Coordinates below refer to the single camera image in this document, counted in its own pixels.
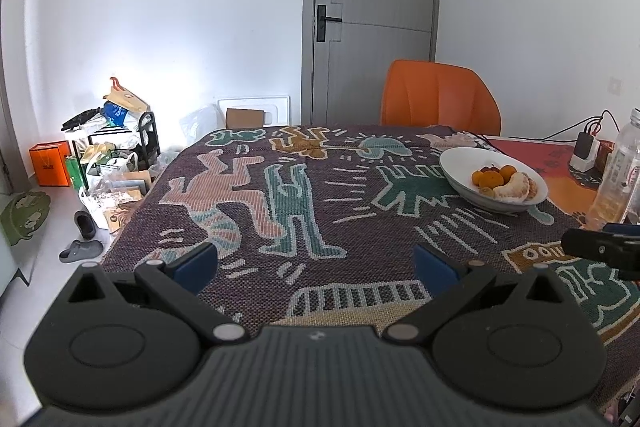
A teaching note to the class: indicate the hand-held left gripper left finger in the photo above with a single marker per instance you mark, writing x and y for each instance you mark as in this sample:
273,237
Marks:
195,267

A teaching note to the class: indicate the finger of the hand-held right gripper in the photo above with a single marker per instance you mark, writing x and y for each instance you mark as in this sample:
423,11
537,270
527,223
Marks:
595,247
622,229

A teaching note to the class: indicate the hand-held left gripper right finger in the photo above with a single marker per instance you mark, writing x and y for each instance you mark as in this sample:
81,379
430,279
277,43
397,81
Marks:
435,269

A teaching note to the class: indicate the peeled pomelo segment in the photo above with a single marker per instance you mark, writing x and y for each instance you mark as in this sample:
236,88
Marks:
515,188
534,189

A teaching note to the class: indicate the yellow-green kiwi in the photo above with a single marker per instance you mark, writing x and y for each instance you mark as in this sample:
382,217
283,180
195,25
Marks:
486,192

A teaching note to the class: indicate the small kumquat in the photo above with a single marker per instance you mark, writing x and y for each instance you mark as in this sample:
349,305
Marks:
476,177

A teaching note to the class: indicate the large orange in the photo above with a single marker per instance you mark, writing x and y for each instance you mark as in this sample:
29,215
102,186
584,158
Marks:
492,179

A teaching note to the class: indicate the white bowl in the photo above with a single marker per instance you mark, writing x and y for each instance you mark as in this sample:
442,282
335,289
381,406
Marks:
460,162

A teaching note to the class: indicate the medium orange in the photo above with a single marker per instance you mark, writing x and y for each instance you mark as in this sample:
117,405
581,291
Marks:
508,171

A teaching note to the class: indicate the clear plastic bottle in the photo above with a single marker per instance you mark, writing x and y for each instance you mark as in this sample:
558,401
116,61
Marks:
617,177

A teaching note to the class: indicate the brown small box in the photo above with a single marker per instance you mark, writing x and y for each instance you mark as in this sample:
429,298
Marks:
606,154

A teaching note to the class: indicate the black and white charger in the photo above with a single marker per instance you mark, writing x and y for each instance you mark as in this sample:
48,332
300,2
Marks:
584,152

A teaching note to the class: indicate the red table mat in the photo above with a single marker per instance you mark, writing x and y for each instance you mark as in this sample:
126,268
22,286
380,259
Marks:
545,157

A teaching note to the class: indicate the printed woven blanket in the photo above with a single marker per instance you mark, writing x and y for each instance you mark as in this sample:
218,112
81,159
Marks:
350,207

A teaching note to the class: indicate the dark grey slipper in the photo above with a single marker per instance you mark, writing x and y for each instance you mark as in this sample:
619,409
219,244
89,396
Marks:
85,224
82,251

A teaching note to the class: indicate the pile of plastic bags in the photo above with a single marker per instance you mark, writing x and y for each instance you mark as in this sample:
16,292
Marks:
107,187

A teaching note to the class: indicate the clear plastic bag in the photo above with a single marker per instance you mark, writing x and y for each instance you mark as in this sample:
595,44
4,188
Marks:
200,124

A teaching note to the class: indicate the black storage rack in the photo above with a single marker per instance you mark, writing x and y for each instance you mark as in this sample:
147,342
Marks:
147,132

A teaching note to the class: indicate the green bag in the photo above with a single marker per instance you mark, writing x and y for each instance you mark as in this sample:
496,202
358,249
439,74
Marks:
75,172

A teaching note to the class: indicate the cardboard box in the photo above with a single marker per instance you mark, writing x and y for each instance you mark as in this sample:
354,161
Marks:
245,118

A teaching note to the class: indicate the orange chair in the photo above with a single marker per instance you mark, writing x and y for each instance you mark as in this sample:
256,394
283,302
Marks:
440,97

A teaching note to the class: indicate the blue plastic bag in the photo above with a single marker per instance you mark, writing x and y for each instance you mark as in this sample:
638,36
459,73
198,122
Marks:
114,113

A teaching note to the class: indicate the green floor mat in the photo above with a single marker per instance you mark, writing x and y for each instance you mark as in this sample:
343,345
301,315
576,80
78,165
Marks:
25,217

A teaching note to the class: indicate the orange box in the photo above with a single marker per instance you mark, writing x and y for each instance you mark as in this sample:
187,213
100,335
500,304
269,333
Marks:
50,164

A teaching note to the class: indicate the white framed board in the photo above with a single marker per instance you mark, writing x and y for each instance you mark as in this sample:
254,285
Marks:
277,104

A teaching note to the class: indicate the brown paper bag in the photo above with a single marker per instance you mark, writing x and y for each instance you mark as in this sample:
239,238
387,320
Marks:
125,94

